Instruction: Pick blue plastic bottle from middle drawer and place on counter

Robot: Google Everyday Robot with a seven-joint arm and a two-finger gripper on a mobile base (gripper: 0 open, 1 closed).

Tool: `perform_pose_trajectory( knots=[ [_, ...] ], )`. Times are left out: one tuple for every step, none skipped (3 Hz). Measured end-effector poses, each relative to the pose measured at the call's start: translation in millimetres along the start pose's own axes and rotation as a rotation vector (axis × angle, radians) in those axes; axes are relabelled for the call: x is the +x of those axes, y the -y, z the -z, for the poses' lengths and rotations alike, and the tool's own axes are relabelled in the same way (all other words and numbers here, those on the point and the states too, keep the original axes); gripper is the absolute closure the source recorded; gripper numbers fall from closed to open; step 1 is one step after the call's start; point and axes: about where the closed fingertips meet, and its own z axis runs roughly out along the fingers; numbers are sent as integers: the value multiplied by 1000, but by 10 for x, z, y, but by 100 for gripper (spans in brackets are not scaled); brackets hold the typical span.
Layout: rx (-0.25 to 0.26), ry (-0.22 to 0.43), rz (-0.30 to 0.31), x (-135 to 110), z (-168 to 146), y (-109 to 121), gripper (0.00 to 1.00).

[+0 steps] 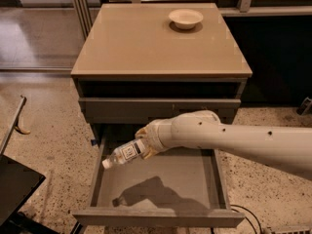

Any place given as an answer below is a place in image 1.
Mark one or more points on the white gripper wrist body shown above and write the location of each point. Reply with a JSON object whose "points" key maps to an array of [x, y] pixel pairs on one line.
{"points": [[154, 136]]}

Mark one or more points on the clear plastic water bottle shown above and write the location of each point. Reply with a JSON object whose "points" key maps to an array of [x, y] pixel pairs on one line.
{"points": [[124, 154]]}

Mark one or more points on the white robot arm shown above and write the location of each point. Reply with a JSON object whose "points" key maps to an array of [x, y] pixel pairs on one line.
{"points": [[282, 148]]}

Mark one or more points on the closed grey upper drawer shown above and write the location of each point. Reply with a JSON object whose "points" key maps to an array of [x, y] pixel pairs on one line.
{"points": [[102, 110]]}

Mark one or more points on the open grey middle drawer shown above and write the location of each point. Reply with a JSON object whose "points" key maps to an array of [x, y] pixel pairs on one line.
{"points": [[181, 187]]}

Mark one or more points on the grey drawer cabinet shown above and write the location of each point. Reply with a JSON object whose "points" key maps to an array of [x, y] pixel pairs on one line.
{"points": [[136, 51]]}

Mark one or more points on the white ceramic bowl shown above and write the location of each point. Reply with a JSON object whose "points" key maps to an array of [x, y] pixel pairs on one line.
{"points": [[185, 18]]}

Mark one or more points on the metal bar with hook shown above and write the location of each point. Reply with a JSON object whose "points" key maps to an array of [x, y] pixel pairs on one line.
{"points": [[14, 126]]}

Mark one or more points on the black panel at left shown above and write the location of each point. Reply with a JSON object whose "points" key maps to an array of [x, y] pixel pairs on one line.
{"points": [[17, 184]]}

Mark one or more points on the grey power strip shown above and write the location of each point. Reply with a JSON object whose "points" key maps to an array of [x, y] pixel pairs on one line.
{"points": [[295, 229]]}

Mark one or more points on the metal window frame rail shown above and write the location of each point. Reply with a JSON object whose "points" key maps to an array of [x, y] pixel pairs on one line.
{"points": [[84, 16]]}

